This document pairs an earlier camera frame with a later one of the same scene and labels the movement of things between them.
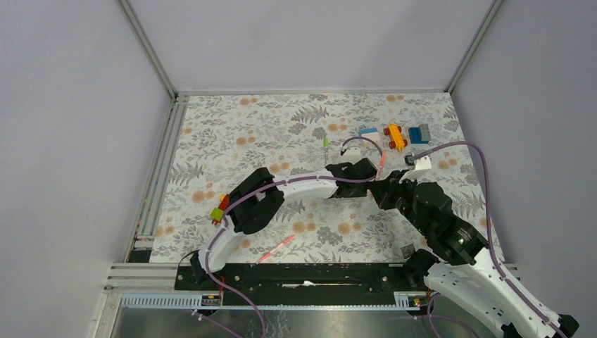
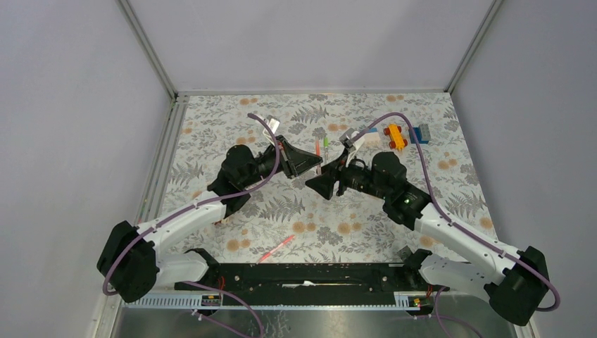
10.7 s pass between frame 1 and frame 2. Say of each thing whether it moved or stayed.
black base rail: stayed
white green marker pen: stayed
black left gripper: moved
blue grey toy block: stayed
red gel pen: moved
